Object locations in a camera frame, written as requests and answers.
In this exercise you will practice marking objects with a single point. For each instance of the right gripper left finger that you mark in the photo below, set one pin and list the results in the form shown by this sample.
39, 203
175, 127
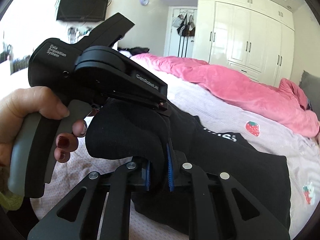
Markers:
98, 207

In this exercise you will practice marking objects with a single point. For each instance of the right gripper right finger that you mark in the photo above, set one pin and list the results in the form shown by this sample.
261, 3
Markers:
219, 206

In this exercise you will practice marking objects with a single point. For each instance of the black sweatshirt with orange cuffs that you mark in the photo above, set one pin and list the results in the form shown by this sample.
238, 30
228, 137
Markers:
119, 131

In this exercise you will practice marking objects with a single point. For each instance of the dark clothes pile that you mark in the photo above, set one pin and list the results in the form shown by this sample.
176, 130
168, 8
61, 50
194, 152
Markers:
129, 52

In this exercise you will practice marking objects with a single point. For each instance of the left hand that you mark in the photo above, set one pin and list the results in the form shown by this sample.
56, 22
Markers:
17, 105

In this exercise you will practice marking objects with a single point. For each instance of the white door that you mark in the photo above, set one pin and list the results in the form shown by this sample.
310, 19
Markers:
175, 45

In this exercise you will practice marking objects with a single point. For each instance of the lilac strawberry bed sheet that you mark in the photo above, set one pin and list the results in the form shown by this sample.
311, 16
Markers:
224, 120

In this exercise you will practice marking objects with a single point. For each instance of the bags hanging on door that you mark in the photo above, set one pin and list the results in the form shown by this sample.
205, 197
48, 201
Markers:
184, 25

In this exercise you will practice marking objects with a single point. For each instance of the pink duvet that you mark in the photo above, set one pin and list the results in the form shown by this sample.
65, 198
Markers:
286, 104

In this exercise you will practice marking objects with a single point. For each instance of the grey headboard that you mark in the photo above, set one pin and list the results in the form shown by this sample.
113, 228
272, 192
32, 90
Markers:
310, 86

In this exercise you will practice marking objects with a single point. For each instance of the white wardrobe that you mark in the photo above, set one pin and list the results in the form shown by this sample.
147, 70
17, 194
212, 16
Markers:
254, 37

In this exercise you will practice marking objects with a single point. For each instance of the black wall television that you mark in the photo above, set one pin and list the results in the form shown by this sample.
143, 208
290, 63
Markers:
82, 10

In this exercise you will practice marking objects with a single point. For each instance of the round wall clock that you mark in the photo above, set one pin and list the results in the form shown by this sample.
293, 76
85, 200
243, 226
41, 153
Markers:
144, 2

